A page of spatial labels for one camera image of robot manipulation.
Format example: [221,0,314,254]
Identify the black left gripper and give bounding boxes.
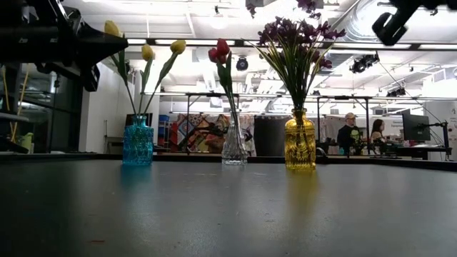
[0,21,129,93]

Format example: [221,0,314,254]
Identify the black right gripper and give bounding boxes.
[371,0,457,46]

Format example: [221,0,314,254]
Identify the yellow artificial tulip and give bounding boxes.
[137,44,156,117]
[104,20,139,117]
[142,39,187,117]

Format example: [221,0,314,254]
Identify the purple artificial flower bunch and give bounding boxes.
[245,0,347,114]
[256,16,335,114]

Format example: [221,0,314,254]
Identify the red artificial tulip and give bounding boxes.
[208,47,238,115]
[216,38,239,115]

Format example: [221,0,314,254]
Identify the blue glass vase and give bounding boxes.
[122,114,155,166]

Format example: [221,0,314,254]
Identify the yellow glass vase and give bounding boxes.
[284,108,317,171]

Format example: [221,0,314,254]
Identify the clear glass vase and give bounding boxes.
[221,109,248,166]

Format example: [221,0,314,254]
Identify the black ceiling light cluster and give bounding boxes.
[349,53,381,74]

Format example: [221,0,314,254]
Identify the black screen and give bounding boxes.
[124,113,154,128]

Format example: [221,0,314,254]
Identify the long wooden stick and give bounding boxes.
[1,67,11,112]
[9,69,30,142]

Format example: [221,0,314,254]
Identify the blue storage shelf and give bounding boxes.
[158,114,171,148]

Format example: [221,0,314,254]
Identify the black monitor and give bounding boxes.
[402,113,432,142]

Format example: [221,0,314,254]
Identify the pale green container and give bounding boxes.
[19,132,35,153]

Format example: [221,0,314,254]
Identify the person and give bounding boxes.
[336,112,365,155]
[369,119,388,146]

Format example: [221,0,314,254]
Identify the black desk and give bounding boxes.
[385,142,453,161]

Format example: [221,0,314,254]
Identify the colourful patterned quilt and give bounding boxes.
[171,114,256,156]

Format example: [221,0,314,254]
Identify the black fabric panel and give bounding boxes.
[253,116,286,157]

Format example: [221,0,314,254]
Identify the silver ventilation duct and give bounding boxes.
[338,0,397,42]

